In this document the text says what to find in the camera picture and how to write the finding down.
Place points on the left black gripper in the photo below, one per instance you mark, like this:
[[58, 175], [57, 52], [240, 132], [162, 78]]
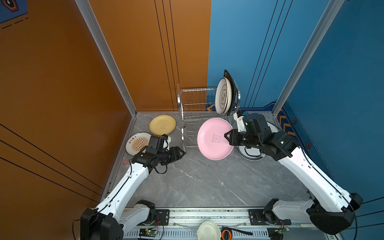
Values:
[[175, 155]]

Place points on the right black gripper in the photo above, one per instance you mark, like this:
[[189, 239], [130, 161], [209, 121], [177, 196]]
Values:
[[232, 139]]

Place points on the pink round plate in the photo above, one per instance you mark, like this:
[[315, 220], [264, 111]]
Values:
[[211, 141]]

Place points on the white plate green red rim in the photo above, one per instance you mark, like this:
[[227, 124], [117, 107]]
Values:
[[250, 154]]

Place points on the white plate green cloud outline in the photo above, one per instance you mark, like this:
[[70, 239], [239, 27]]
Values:
[[221, 97]]

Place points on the white plate red characters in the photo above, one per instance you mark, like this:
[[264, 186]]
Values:
[[273, 128]]

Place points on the chrome two-tier dish rack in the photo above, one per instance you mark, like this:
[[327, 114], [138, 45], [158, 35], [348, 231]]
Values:
[[195, 107]]

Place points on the black square floral plate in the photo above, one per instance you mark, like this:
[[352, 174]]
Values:
[[236, 95]]

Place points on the cream round plate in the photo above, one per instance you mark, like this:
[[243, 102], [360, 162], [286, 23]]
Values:
[[229, 96]]

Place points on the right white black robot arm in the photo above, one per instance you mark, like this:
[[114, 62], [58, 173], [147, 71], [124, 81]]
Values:
[[332, 210]]

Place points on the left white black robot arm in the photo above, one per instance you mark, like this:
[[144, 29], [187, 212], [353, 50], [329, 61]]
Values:
[[119, 198]]

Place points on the yellow round plate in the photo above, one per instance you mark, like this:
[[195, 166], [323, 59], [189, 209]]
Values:
[[163, 124]]

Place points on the white plate orange sunburst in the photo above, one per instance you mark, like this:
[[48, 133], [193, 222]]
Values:
[[136, 142]]

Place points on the green circuit board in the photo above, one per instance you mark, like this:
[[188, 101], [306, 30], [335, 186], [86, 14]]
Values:
[[148, 234]]

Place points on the orange black tape measure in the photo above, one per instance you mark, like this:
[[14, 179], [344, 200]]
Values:
[[227, 233]]

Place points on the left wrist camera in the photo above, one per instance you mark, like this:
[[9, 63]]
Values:
[[167, 141]]

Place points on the aluminium mounting rail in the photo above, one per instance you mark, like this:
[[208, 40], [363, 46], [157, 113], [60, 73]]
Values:
[[188, 218]]

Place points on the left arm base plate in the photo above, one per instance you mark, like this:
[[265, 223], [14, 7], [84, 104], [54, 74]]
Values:
[[162, 215]]

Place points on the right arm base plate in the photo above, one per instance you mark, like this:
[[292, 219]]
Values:
[[259, 217]]

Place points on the white bowl on rail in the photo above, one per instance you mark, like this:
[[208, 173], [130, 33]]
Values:
[[208, 231]]

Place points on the small board with wires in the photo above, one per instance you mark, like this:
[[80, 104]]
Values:
[[277, 233]]

